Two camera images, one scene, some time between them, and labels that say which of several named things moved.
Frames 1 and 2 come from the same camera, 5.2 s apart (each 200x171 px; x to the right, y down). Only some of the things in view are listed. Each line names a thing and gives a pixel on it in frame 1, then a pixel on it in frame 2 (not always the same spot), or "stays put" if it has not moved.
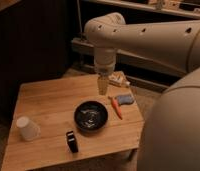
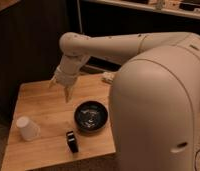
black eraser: x=72 y=142 stays put
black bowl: x=91 y=115 stays put
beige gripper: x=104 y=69 to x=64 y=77
